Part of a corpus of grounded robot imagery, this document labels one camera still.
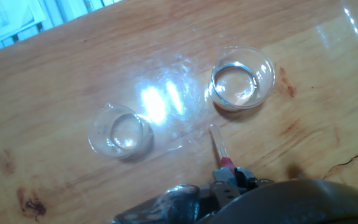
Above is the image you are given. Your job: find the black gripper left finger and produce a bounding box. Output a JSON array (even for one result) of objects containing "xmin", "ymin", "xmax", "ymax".
[{"xmin": 208, "ymin": 167, "xmax": 241, "ymax": 213}]

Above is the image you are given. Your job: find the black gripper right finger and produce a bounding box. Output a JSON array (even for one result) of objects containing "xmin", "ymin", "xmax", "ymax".
[{"xmin": 235, "ymin": 167, "xmax": 258, "ymax": 191}]

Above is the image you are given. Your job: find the glass dropper red bulb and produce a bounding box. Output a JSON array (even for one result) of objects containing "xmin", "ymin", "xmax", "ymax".
[{"xmin": 209, "ymin": 124, "xmax": 238, "ymax": 180}]

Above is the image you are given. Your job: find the clear glass beaker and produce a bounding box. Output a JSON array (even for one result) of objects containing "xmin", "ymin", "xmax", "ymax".
[
  {"xmin": 208, "ymin": 45, "xmax": 276, "ymax": 112},
  {"xmin": 88, "ymin": 102, "xmax": 154, "ymax": 160}
]

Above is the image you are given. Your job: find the wooden board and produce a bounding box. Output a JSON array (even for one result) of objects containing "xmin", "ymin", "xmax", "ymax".
[{"xmin": 0, "ymin": 0, "xmax": 358, "ymax": 224}]

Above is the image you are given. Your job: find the white paper sheet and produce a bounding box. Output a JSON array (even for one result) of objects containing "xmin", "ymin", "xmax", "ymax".
[{"xmin": 0, "ymin": 0, "xmax": 48, "ymax": 51}]

